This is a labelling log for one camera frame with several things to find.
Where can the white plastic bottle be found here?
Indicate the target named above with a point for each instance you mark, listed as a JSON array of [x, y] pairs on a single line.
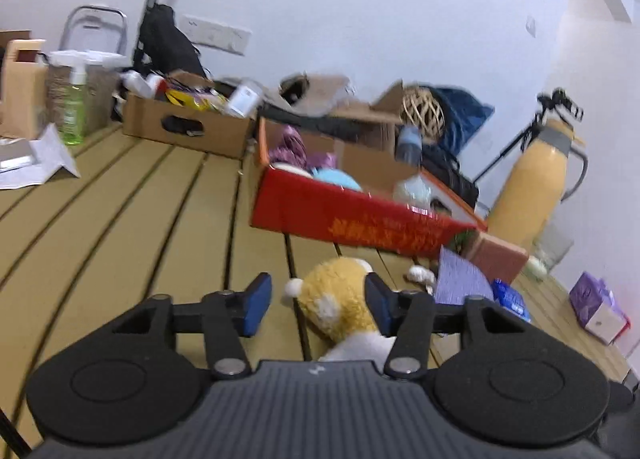
[[244, 99]]

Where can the white wall socket strip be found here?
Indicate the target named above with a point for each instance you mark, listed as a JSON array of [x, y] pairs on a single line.
[[215, 34]]

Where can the metal folding frame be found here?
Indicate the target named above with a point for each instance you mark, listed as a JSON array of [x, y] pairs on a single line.
[[95, 11]]

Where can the black case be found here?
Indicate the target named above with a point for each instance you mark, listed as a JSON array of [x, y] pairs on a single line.
[[450, 176]]

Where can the white papers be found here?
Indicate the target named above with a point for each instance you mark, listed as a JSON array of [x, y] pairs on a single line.
[[45, 159]]

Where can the yellow white dog plush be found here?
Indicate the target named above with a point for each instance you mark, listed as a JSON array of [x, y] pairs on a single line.
[[340, 289]]

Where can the purple textured cloth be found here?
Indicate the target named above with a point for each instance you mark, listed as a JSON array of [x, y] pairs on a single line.
[[462, 281]]

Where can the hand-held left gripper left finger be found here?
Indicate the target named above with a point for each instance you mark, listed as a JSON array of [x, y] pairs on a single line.
[[257, 309]]

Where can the purple plush toy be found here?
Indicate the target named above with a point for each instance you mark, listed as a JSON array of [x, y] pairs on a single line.
[[290, 146]]

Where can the pink sponge block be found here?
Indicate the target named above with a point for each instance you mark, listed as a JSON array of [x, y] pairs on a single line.
[[500, 254]]

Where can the blue packet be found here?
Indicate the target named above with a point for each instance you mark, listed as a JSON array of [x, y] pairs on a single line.
[[510, 296]]

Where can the tan paper carton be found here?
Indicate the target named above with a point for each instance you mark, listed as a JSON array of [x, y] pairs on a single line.
[[22, 89]]

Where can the wicker ball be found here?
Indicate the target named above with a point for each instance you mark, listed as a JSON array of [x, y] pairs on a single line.
[[422, 111]]

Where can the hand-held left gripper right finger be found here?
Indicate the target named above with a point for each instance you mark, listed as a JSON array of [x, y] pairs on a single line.
[[377, 306]]

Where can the dark blue bag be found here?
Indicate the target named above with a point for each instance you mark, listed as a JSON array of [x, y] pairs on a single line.
[[465, 114]]

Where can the clear glass cup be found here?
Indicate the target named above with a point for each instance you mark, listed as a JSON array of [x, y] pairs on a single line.
[[552, 244]]

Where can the large open cardboard box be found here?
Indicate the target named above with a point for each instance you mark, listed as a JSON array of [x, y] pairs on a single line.
[[370, 111]]

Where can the yellow thermos jug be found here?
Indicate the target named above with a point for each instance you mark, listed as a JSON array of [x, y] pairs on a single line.
[[532, 184]]

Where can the white round plush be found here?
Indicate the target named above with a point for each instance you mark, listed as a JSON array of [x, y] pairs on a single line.
[[292, 168]]

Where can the black trolley bag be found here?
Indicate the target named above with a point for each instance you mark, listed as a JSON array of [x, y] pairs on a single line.
[[167, 44]]

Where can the blue water bottle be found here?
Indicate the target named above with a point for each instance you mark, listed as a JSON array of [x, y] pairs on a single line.
[[410, 144]]

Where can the light blue plush toy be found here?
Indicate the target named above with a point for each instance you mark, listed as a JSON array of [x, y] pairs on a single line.
[[340, 179]]

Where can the green spray bottle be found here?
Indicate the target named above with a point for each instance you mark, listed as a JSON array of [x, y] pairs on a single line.
[[74, 114]]

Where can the purple tissue box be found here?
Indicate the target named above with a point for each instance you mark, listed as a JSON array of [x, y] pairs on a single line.
[[597, 309]]

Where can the clear storage jar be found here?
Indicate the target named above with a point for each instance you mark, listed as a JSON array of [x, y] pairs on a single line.
[[100, 84]]

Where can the red cardboard box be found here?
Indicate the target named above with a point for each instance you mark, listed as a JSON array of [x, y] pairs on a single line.
[[350, 214]]

